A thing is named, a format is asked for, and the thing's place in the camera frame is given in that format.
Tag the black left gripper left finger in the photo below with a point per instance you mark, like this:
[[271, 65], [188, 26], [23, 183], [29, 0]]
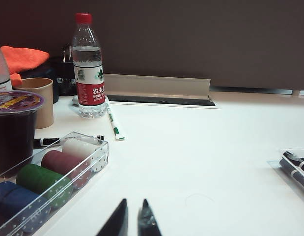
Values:
[[118, 221]]

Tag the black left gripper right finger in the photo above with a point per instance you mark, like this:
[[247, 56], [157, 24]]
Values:
[[148, 221]]

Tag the white marker black cap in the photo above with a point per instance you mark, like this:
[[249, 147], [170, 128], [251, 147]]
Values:
[[291, 156], [293, 173]]

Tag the clear plastic packaging box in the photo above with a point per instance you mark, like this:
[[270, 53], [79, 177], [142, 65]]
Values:
[[274, 163]]

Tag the clear poker chip case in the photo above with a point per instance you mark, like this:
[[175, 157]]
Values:
[[68, 196]]

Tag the red poker chip stack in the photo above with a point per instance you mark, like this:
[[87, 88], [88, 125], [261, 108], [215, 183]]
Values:
[[61, 164]]

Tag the white poker chip stack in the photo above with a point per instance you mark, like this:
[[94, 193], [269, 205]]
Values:
[[80, 150]]

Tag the green poker chip stack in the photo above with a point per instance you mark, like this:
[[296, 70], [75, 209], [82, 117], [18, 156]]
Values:
[[41, 179]]

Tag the green and white marker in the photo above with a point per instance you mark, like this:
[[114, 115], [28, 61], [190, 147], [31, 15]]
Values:
[[115, 123]]

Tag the blue poker chip stack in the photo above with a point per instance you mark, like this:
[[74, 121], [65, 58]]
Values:
[[16, 199]]

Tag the short black marker pen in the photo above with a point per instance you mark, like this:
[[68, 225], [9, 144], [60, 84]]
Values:
[[47, 141]]

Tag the small silver metal object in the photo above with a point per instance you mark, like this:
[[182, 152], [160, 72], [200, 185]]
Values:
[[75, 100]]

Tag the brown paper cup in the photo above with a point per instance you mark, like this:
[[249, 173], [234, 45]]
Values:
[[43, 103]]

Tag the purple lid drink cup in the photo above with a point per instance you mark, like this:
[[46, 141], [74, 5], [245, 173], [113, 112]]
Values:
[[14, 123]]

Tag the water bottle red label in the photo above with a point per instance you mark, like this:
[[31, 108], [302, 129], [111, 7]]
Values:
[[89, 73], [2, 71]]

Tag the black mesh holder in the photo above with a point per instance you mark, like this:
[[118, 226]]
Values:
[[64, 78]]

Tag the dark blue case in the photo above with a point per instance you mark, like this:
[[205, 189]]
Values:
[[41, 71]]

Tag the brown desk partition panel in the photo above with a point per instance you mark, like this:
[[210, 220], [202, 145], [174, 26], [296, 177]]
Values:
[[191, 37]]

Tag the orange cloth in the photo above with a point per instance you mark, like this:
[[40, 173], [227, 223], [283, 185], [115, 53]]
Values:
[[21, 57]]

